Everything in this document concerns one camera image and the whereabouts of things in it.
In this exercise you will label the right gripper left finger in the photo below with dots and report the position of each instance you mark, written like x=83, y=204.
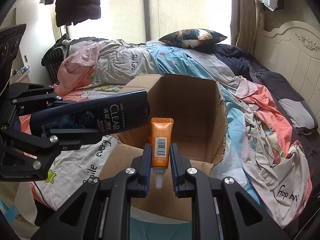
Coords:
x=140, y=181

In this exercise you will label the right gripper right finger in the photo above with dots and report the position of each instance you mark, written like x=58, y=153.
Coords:
x=179, y=165

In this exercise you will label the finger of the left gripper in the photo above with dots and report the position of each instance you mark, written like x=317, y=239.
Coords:
x=73, y=139
x=27, y=98

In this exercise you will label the orange cream tube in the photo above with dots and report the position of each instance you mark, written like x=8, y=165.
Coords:
x=160, y=147

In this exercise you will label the dark blue shampoo bottle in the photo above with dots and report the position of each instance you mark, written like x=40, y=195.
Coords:
x=92, y=116

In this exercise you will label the brown cardboard box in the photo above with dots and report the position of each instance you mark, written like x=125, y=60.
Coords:
x=200, y=121

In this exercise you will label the cartoon star bed sheet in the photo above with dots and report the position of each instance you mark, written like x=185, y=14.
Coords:
x=227, y=125

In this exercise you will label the black hanging jacket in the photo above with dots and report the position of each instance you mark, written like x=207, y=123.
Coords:
x=75, y=2

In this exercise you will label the patterned pillow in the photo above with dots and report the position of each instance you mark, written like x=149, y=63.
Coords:
x=193, y=38

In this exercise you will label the cream carved headboard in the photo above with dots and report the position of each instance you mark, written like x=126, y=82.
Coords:
x=292, y=50

